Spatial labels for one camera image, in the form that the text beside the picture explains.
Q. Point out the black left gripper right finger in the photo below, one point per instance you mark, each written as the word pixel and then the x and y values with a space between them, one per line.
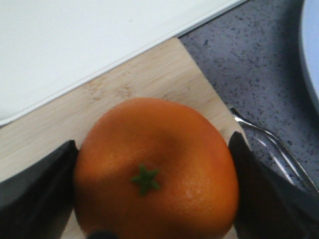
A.
pixel 269 206

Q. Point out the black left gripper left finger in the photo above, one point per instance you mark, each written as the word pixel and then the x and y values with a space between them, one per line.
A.
pixel 37 202

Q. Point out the orange fruit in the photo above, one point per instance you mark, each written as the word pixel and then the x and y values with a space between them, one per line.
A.
pixel 154 169

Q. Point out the light blue plate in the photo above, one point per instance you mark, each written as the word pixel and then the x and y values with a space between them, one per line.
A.
pixel 310 46

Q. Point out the cream serving tray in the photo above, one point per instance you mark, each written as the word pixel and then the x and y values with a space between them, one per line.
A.
pixel 49 47

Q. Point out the wooden cutting board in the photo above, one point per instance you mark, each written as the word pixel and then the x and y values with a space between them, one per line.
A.
pixel 167 72

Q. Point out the metal cutting board handle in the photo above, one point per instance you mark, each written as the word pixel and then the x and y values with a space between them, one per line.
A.
pixel 274 154

